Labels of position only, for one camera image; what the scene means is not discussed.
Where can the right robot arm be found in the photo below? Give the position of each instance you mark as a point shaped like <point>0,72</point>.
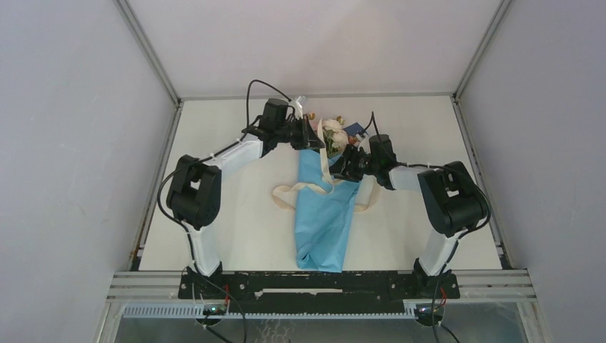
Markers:
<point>454,204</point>

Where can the cream lace ribbon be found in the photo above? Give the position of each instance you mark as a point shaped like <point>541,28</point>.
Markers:
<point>313,175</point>

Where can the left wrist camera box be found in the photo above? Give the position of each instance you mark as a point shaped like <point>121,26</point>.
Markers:
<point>298,103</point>

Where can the cream white fake rose stem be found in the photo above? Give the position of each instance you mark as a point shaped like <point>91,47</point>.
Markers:
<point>335,137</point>

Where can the blue wrapping paper sheet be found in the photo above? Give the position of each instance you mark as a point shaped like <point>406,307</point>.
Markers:
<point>321,229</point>

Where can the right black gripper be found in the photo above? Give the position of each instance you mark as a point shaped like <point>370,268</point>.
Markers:
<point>348,172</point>

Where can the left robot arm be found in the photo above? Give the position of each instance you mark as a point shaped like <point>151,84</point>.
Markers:
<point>195,187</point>

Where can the aluminium front frame rail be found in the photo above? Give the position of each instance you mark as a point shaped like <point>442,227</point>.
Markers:
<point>475,286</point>

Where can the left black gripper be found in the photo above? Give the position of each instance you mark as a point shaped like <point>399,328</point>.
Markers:
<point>309,138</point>

